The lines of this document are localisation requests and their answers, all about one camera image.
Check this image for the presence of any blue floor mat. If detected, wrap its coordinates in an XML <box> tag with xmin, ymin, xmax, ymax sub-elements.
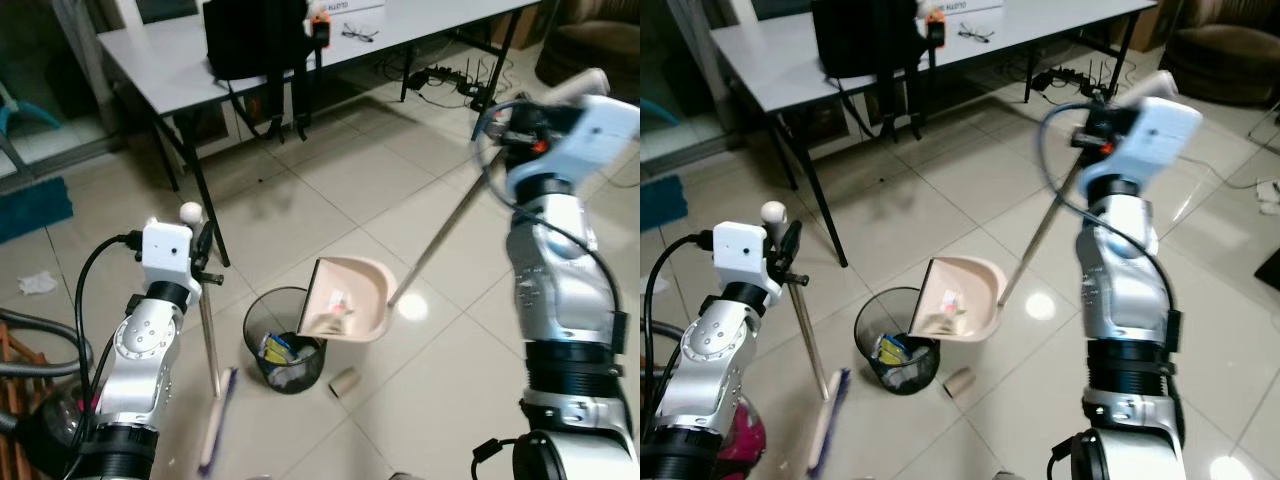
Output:
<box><xmin>640</xmin><ymin>174</ymin><xmax>690</xmax><ymax>235</ymax></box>
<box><xmin>0</xmin><ymin>177</ymin><xmax>75</xmax><ymax>246</ymax></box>

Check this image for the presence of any black backpack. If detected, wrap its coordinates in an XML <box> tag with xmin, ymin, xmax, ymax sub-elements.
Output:
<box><xmin>811</xmin><ymin>0</ymin><xmax>927</xmax><ymax>143</ymax></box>
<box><xmin>202</xmin><ymin>0</ymin><xmax>314</xmax><ymax>143</ymax></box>

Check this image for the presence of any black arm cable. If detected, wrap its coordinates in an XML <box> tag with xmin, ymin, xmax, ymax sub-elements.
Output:
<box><xmin>1036</xmin><ymin>100</ymin><xmax>1183</xmax><ymax>353</ymax></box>
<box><xmin>643</xmin><ymin>231</ymin><xmax>717</xmax><ymax>401</ymax></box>
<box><xmin>73</xmin><ymin>231</ymin><xmax>147</xmax><ymax>421</ymax></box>
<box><xmin>469</xmin><ymin>98</ymin><xmax>623</xmax><ymax>353</ymax></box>

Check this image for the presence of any black power strip with cables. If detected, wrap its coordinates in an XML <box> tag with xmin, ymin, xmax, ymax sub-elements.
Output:
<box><xmin>385</xmin><ymin>55</ymin><xmax>513</xmax><ymax>109</ymax></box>
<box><xmin>1010</xmin><ymin>58</ymin><xmax>1116</xmax><ymax>106</ymax></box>

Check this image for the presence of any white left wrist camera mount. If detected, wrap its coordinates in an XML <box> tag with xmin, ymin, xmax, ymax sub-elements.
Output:
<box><xmin>712</xmin><ymin>221</ymin><xmax>770</xmax><ymax>303</ymax></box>
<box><xmin>140</xmin><ymin>220</ymin><xmax>197</xmax><ymax>292</ymax></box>

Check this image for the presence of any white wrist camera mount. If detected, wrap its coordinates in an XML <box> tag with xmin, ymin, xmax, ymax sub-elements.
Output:
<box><xmin>505</xmin><ymin>94</ymin><xmax>641</xmax><ymax>198</ymax></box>
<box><xmin>712</xmin><ymin>221</ymin><xmax>770</xmax><ymax>303</ymax></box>
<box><xmin>1080</xmin><ymin>94</ymin><xmax>1204</xmax><ymax>193</ymax></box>
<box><xmin>140</xmin><ymin>220</ymin><xmax>197</xmax><ymax>292</ymax></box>

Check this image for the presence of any dark pink vacuum cleaner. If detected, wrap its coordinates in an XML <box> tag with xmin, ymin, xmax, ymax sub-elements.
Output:
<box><xmin>0</xmin><ymin>385</ymin><xmax>103</xmax><ymax>480</ymax></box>
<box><xmin>712</xmin><ymin>394</ymin><xmax>770</xmax><ymax>480</ymax></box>

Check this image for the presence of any brown armchair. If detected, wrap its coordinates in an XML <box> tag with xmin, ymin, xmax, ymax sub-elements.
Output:
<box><xmin>534</xmin><ymin>0</ymin><xmax>641</xmax><ymax>93</ymax></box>
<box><xmin>1158</xmin><ymin>0</ymin><xmax>1280</xmax><ymax>109</ymax></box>

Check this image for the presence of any beige long-handled dustpan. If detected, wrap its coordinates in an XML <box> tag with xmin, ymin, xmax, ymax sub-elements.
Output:
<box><xmin>297</xmin><ymin>67</ymin><xmax>613</xmax><ymax>345</ymax></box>
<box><xmin>907</xmin><ymin>68</ymin><xmax>1181</xmax><ymax>345</ymax></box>

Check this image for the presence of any black mesh waste bin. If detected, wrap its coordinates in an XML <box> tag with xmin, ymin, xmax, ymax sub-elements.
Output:
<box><xmin>243</xmin><ymin>287</ymin><xmax>328</xmax><ymax>395</ymax></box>
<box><xmin>853</xmin><ymin>287</ymin><xmax>942</xmax><ymax>396</ymax></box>

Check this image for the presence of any broom with metal handle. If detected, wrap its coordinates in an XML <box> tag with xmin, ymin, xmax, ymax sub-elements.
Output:
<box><xmin>760</xmin><ymin>201</ymin><xmax>853</xmax><ymax>479</ymax></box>
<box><xmin>178</xmin><ymin>202</ymin><xmax>240</xmax><ymax>475</ymax></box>

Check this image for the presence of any white folding table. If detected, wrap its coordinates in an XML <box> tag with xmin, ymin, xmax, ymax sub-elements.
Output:
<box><xmin>709</xmin><ymin>0</ymin><xmax>1159</xmax><ymax>269</ymax></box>
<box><xmin>96</xmin><ymin>0</ymin><xmax>546</xmax><ymax>269</ymax></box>

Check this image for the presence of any brown wooden rack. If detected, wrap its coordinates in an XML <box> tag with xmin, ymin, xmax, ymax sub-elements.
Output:
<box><xmin>0</xmin><ymin>320</ymin><xmax>43</xmax><ymax>480</ymax></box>

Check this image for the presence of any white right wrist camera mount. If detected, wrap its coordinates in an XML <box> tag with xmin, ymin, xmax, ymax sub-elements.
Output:
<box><xmin>1080</xmin><ymin>94</ymin><xmax>1204</xmax><ymax>193</ymax></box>
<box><xmin>505</xmin><ymin>94</ymin><xmax>641</xmax><ymax>198</ymax></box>

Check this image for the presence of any grey vacuum hose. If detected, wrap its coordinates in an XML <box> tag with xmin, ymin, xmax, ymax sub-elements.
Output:
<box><xmin>0</xmin><ymin>306</ymin><xmax>97</xmax><ymax>379</ymax></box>

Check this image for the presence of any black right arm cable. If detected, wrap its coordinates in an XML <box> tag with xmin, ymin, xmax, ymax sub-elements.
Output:
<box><xmin>1036</xmin><ymin>100</ymin><xmax>1183</xmax><ymax>353</ymax></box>
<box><xmin>469</xmin><ymin>98</ymin><xmax>623</xmax><ymax>353</ymax></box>

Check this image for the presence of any teal plastic chair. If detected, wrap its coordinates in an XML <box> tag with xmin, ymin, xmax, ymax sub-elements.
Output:
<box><xmin>0</xmin><ymin>78</ymin><xmax>63</xmax><ymax>139</ymax></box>
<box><xmin>640</xmin><ymin>92</ymin><xmax>683</xmax><ymax>133</ymax></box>

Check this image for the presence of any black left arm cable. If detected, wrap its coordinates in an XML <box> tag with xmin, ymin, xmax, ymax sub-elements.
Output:
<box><xmin>73</xmin><ymin>231</ymin><xmax>147</xmax><ymax>421</ymax></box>
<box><xmin>643</xmin><ymin>231</ymin><xmax>717</xmax><ymax>401</ymax></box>

